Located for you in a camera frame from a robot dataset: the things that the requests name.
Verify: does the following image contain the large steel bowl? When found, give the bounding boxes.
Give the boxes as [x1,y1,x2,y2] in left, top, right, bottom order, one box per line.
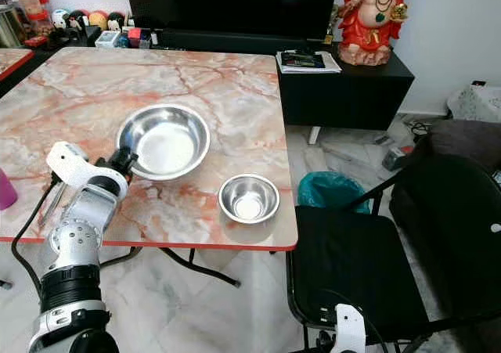
[116,103,211,182]

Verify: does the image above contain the black folding chair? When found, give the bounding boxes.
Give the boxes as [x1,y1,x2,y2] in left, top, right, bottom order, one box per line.
[286,153,501,353]

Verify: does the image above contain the purple plastic cup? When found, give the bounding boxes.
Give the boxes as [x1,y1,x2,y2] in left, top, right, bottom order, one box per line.
[0,169,18,211]

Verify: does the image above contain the small white box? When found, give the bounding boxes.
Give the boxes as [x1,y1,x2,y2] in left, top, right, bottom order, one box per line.
[96,31,122,49]

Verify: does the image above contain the small steel bowl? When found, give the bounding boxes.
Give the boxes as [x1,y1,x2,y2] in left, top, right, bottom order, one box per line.
[218,174,281,225]

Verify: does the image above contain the black folding table legs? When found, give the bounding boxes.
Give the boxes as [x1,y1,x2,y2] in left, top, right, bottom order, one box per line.
[0,246,244,290]

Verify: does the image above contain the bin with teal bag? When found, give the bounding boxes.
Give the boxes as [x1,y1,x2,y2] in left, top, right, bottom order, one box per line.
[297,171,366,214]

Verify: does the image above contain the steel canister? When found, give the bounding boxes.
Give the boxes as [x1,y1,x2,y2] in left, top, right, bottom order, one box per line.
[0,7,27,49]

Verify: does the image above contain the black flat television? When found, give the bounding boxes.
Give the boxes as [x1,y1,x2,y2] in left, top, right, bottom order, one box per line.
[124,0,341,42]

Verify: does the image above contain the jar with red lid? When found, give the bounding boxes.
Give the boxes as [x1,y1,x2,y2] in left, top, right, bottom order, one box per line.
[20,0,49,23]

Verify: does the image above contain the small grey box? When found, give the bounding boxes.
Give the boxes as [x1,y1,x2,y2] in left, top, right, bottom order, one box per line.
[381,146,413,171]

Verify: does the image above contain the stack of booklets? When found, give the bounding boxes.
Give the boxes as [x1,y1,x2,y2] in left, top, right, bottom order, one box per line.
[277,50,343,74]

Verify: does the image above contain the black low cabinet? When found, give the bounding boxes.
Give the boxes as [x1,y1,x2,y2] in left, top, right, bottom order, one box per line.
[276,49,416,146]

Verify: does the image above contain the dark brown sofa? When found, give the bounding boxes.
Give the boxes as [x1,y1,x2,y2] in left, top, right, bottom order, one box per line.
[407,118,501,166]

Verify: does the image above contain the red laughing buddha statue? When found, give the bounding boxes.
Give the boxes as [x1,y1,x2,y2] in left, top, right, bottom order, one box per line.
[337,0,414,67]

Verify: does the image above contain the white lace cover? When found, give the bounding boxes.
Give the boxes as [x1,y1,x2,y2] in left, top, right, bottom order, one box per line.
[446,82,501,124]

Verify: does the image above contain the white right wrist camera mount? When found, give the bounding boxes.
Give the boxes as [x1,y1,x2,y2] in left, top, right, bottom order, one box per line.
[333,304,367,353]

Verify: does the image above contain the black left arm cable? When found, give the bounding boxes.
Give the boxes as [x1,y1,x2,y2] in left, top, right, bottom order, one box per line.
[11,171,65,301]

